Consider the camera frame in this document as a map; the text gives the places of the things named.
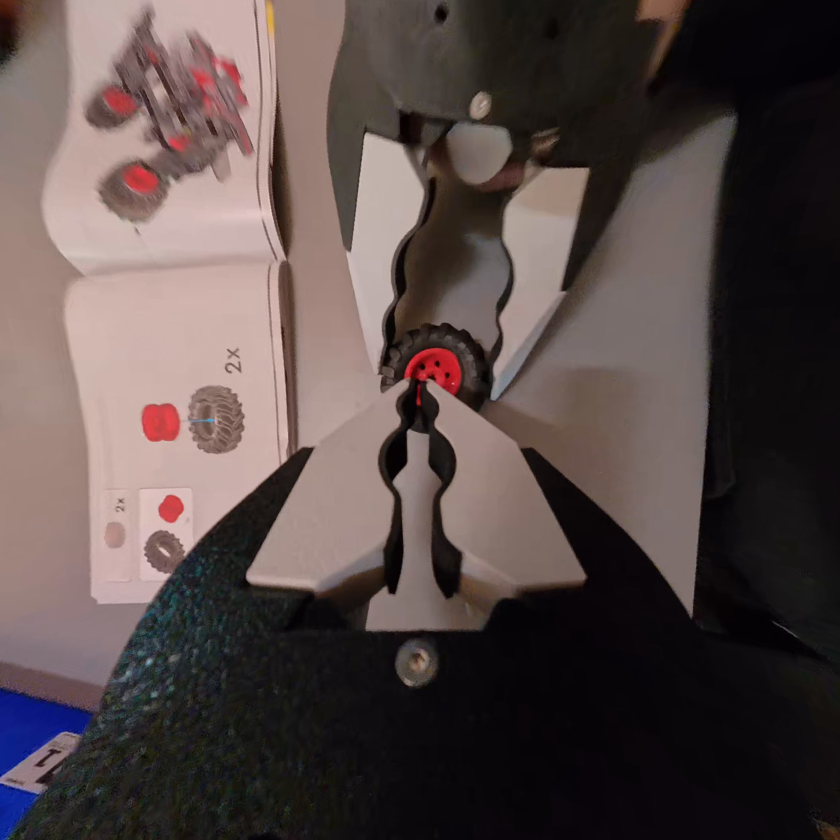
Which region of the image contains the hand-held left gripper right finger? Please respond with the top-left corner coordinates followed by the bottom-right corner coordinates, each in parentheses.
top-left (422, 386), bottom-right (588, 599)

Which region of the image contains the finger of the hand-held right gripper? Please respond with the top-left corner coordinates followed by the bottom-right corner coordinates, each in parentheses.
top-left (345, 130), bottom-right (438, 376)
top-left (484, 166), bottom-right (591, 401)

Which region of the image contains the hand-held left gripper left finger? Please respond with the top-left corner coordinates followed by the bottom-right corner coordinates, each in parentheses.
top-left (246, 385), bottom-right (413, 597)

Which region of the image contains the toy wheel with red hub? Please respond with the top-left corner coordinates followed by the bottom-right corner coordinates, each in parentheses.
top-left (379, 322), bottom-right (493, 434)

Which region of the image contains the white desk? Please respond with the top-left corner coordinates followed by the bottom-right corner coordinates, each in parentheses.
top-left (0, 0), bottom-right (739, 698)

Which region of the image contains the person's right hand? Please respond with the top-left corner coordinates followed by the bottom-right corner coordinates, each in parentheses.
top-left (638, 0), bottom-right (691, 89)

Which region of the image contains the white instruction booklet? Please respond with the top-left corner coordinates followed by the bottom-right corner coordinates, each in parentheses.
top-left (41, 0), bottom-right (298, 606)

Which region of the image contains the blue plastic bin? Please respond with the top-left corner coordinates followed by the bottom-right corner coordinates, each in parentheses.
top-left (0, 686), bottom-right (101, 840)

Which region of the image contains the white printed label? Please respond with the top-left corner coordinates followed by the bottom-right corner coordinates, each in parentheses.
top-left (0, 730), bottom-right (84, 793)

